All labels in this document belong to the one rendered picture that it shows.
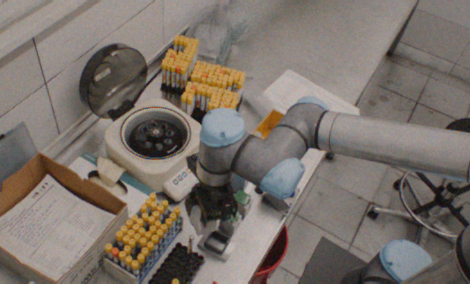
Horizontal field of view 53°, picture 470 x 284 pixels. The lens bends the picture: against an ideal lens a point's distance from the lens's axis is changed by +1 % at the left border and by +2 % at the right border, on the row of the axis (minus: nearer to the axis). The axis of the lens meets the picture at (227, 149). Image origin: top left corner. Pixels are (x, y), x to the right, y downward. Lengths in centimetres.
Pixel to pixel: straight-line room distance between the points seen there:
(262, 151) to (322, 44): 119
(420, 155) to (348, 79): 106
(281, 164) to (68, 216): 67
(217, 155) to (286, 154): 12
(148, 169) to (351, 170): 163
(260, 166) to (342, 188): 184
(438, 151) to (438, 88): 266
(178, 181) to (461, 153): 79
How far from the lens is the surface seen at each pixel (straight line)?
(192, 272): 123
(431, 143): 79
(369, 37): 206
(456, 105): 338
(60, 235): 126
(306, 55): 187
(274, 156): 79
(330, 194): 256
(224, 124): 80
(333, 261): 125
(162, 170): 127
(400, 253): 106
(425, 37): 348
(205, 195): 96
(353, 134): 82
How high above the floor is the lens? 202
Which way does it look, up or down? 51 degrees down
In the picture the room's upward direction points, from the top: 10 degrees clockwise
